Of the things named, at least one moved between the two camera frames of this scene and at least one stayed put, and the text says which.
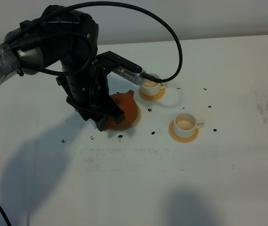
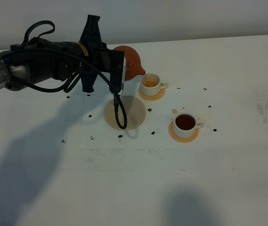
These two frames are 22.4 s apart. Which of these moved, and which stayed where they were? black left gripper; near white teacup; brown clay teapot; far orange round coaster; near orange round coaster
Moved: brown clay teapot; black left gripper
Stayed: far orange round coaster; near orange round coaster; near white teacup
